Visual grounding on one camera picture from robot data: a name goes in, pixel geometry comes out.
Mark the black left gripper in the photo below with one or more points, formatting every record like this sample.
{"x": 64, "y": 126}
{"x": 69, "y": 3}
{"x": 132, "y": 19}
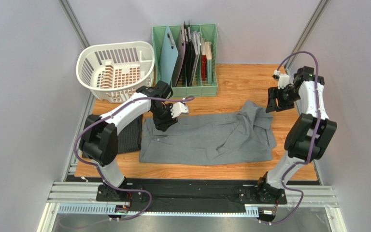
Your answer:
{"x": 163, "y": 124}

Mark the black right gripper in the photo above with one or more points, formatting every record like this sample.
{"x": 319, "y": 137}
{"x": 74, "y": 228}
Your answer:
{"x": 278, "y": 100}

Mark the grey long sleeve shirt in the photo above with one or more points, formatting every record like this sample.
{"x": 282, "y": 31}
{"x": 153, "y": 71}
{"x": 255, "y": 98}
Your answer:
{"x": 212, "y": 139}

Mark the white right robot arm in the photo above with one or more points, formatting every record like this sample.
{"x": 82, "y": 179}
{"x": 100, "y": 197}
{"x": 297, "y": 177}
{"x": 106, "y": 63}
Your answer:
{"x": 312, "y": 132}

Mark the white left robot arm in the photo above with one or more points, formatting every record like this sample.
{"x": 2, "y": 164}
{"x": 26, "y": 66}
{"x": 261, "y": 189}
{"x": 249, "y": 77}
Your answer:
{"x": 137, "y": 105}

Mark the dark striped folded shirt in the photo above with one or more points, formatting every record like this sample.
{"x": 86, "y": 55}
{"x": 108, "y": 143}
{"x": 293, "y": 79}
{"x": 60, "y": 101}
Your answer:
{"x": 129, "y": 135}

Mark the light blue clipboard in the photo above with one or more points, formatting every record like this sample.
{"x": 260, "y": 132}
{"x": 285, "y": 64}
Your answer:
{"x": 168, "y": 57}

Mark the green file organizer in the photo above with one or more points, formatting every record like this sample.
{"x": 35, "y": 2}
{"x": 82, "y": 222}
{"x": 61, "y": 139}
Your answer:
{"x": 197, "y": 88}

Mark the white plastic laundry basket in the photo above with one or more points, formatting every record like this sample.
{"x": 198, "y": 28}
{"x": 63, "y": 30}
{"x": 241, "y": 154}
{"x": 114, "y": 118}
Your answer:
{"x": 113, "y": 72}

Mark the red book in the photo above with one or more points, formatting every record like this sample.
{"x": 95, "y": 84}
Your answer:
{"x": 203, "y": 59}

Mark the black folder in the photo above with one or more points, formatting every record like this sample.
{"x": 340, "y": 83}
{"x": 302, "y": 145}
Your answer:
{"x": 189, "y": 53}

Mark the pink grey clipboard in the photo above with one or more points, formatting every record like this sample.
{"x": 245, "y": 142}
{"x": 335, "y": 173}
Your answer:
{"x": 181, "y": 48}

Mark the teal book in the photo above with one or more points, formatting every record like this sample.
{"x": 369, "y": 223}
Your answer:
{"x": 208, "y": 62}

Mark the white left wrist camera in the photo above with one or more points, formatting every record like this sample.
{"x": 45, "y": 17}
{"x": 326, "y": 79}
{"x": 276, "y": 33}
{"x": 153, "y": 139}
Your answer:
{"x": 178, "y": 109}

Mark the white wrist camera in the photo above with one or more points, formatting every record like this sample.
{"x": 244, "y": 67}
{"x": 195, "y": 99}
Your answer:
{"x": 283, "y": 79}
{"x": 178, "y": 109}

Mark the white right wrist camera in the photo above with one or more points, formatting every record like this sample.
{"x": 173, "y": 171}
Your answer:
{"x": 283, "y": 79}

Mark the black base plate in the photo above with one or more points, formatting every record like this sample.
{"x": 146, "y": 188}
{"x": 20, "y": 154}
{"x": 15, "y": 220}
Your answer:
{"x": 194, "y": 195}

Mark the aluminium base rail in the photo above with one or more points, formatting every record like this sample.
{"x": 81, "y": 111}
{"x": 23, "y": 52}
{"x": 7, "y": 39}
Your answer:
{"x": 85, "y": 192}

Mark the white slotted cable duct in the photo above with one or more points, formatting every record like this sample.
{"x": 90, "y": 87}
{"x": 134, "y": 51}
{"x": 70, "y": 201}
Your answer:
{"x": 118, "y": 210}

